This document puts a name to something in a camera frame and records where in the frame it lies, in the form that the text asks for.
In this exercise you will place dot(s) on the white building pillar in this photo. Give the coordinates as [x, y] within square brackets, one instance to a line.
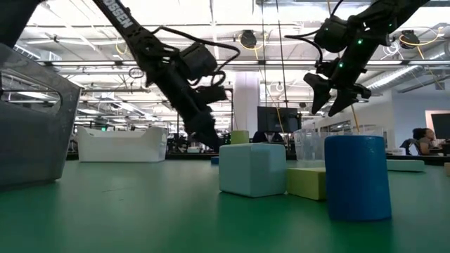
[246, 105]

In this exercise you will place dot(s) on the mint rectangular foam block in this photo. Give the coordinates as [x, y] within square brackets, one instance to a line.
[404, 166]

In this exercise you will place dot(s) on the black office chair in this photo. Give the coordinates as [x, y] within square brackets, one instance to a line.
[408, 145]

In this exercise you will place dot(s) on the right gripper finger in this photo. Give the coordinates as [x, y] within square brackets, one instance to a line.
[342, 100]
[320, 89]

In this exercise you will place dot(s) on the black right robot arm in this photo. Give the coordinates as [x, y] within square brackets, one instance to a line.
[386, 14]

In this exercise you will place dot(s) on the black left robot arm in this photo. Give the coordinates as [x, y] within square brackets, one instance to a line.
[123, 21]

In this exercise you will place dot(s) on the black computer monitor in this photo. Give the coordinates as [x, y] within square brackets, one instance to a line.
[277, 119]
[441, 126]

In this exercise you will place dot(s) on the yellow foam cylinder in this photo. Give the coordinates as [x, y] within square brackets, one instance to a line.
[239, 137]

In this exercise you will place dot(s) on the dark grey plastic bin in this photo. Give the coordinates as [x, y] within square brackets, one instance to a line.
[35, 147]

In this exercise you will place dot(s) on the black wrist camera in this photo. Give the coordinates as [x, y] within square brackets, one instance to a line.
[330, 35]
[197, 61]

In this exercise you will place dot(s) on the blue foam cylinder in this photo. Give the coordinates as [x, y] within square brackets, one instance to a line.
[356, 175]

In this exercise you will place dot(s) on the white opaque plastic bin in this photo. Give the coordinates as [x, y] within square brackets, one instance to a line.
[119, 147]

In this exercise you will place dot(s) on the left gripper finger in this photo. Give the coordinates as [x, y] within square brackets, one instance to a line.
[204, 130]

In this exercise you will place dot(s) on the black aluminium table frame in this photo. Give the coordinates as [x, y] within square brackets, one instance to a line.
[186, 156]

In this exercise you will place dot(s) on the mint foam cube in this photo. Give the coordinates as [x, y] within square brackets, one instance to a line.
[251, 168]

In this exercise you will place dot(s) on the yellow square foam block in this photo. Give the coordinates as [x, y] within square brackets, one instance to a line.
[306, 182]

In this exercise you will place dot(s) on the clear plastic bin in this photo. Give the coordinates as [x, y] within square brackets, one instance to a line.
[309, 147]

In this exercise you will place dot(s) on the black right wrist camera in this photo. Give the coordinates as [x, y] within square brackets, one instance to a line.
[330, 35]

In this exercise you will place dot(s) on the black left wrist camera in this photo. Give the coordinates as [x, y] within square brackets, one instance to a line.
[197, 61]

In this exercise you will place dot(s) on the green table mat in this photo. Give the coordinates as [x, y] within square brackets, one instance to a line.
[140, 218]

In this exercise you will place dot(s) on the blue rectangular foam block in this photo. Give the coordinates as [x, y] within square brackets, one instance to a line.
[214, 160]

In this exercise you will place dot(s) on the person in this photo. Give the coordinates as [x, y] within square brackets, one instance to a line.
[425, 140]

